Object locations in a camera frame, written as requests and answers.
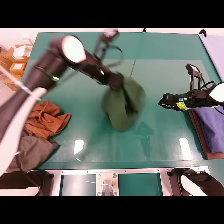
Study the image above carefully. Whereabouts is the black cable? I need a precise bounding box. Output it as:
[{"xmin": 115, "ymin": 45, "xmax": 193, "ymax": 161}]
[{"xmin": 99, "ymin": 44, "xmax": 125, "ymax": 69}]

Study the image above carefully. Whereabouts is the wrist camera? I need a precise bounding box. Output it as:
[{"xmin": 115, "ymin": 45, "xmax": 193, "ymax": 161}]
[
  {"xmin": 97, "ymin": 29, "xmax": 120, "ymax": 51},
  {"xmin": 185, "ymin": 63, "xmax": 207, "ymax": 92}
]

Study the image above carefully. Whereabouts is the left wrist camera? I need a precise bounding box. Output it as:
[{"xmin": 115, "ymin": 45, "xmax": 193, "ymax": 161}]
[{"xmin": 97, "ymin": 29, "xmax": 120, "ymax": 51}]

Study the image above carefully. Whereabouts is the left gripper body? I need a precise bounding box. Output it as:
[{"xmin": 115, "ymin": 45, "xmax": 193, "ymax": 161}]
[{"xmin": 106, "ymin": 71, "xmax": 126, "ymax": 91}]

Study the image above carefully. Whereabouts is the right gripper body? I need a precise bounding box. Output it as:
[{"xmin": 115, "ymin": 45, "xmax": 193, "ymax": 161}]
[{"xmin": 158, "ymin": 92, "xmax": 190, "ymax": 112}]

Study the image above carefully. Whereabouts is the grey garment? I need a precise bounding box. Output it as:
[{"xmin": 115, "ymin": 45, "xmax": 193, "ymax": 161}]
[{"xmin": 5, "ymin": 131, "xmax": 61, "ymax": 174}]

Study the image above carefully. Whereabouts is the green garment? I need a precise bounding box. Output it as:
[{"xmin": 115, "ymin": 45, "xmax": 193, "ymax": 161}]
[{"xmin": 101, "ymin": 76, "xmax": 148, "ymax": 131}]

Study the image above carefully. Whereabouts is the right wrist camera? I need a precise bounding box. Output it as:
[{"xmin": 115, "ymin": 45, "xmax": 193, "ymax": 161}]
[{"xmin": 185, "ymin": 63, "xmax": 207, "ymax": 92}]

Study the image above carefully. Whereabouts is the purple garment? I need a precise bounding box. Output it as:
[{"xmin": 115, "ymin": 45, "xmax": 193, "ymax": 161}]
[{"xmin": 192, "ymin": 105, "xmax": 224, "ymax": 154}]

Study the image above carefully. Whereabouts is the silver frame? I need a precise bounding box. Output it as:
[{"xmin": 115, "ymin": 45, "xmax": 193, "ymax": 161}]
[{"xmin": 43, "ymin": 167, "xmax": 214, "ymax": 197}]

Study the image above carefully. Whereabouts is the orange garment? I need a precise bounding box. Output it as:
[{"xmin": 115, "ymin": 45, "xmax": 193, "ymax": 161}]
[{"xmin": 24, "ymin": 99, "xmax": 73, "ymax": 140}]

